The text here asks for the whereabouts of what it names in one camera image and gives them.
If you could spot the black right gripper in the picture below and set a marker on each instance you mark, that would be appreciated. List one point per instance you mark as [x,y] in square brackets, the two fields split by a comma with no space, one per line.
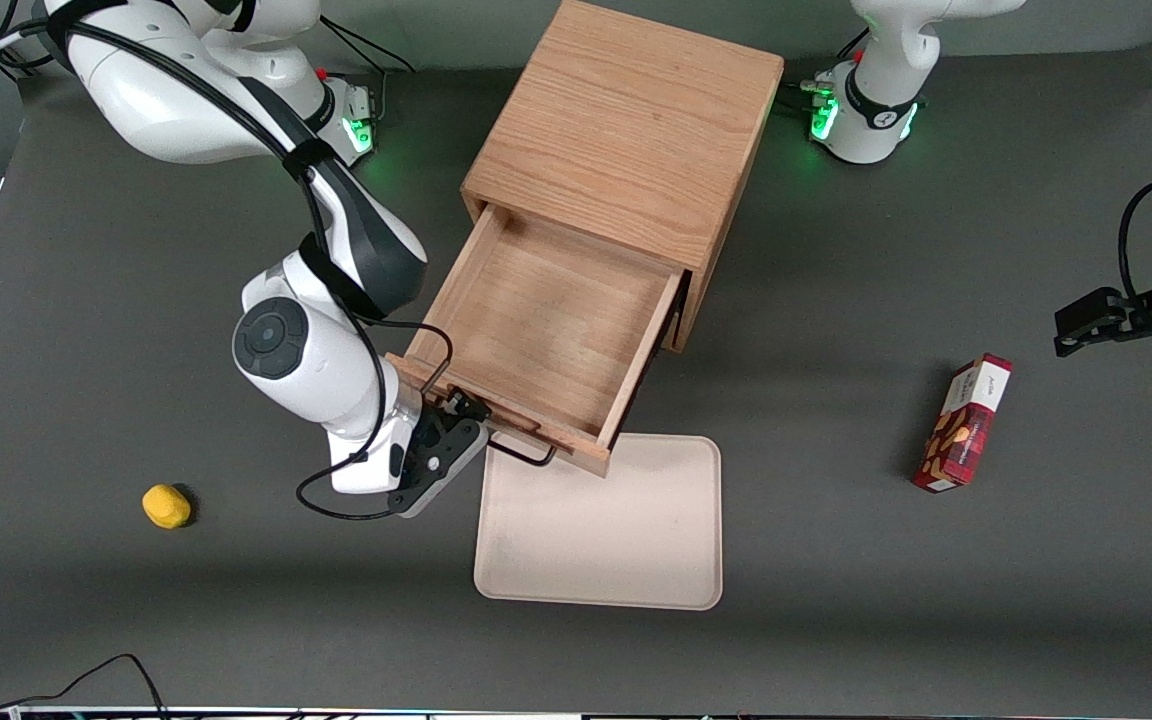
[433,429]

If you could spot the oak drawer with bottom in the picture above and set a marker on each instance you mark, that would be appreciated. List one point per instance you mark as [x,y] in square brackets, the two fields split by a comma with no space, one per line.
[546,320]

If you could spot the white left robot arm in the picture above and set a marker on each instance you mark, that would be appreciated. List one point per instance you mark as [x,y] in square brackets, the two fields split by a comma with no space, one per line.
[881,90]

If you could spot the oak wooden drawer cabinet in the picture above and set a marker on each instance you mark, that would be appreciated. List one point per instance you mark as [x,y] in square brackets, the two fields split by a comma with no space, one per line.
[626,120]

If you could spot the red plaid cookie box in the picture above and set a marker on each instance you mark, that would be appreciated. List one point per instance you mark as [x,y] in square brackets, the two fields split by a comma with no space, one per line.
[964,425]

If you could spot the beige rectangular tray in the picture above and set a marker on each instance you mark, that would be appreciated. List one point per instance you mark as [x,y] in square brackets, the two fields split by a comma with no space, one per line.
[616,540]

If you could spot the yellow lemon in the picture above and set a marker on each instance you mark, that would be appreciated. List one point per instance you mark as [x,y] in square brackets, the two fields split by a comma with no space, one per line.
[166,506]

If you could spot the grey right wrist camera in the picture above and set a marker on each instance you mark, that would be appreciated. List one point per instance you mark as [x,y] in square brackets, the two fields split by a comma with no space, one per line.
[458,462]

